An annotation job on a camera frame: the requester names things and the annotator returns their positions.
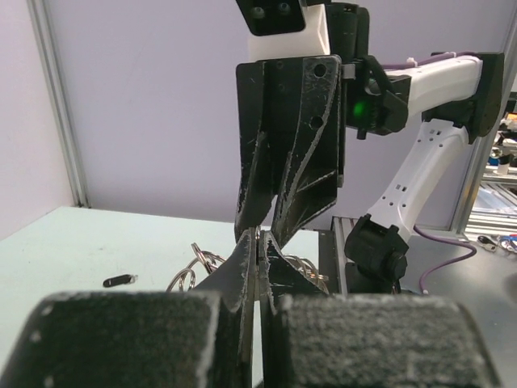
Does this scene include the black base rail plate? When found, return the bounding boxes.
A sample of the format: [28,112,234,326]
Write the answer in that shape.
[317,217,357,295]

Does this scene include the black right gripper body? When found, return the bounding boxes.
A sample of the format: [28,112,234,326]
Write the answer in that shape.
[258,59,303,194]

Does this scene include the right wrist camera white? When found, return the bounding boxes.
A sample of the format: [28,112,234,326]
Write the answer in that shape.
[236,0,330,61]

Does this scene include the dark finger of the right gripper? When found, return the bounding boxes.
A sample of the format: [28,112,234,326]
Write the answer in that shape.
[271,55,343,247]
[234,60,281,239]

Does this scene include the right aluminium frame post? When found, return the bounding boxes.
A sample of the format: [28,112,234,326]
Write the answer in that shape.
[27,0,91,209]

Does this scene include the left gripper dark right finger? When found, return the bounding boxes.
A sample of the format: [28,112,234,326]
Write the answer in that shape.
[258,231,501,387]

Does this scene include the steel disc with key rings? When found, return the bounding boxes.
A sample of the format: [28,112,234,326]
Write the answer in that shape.
[166,242,329,293]

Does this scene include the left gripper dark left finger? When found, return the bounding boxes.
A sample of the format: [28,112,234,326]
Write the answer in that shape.
[1,228,257,387]

